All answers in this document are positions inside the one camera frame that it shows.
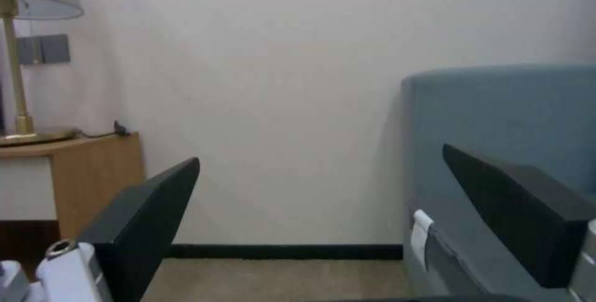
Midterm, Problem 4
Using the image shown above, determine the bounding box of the grey bed frame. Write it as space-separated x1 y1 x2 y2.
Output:
403 208 567 302

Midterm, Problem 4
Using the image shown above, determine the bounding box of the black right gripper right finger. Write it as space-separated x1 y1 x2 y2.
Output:
442 143 596 302

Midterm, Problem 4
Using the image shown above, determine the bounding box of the white bed sheet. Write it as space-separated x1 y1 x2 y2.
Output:
412 209 437 272

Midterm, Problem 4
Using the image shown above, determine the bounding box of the wooden bedside table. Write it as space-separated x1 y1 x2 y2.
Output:
0 131 147 280

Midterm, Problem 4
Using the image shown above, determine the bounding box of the black lamp power cable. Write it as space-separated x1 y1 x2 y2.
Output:
76 120 131 139

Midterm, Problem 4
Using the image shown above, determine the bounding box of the grey wall switch panel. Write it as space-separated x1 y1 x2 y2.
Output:
16 34 72 65

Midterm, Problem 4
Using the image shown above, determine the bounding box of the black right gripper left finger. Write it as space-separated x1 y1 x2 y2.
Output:
0 157 201 302

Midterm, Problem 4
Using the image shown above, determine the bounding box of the blue upholstered bed headboard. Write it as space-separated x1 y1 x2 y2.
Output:
401 64 596 219

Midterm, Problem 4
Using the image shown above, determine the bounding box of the brass table lamp white shade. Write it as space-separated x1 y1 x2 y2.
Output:
0 0 85 146

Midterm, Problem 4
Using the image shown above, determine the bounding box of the black skirting board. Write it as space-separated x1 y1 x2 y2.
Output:
166 243 405 261

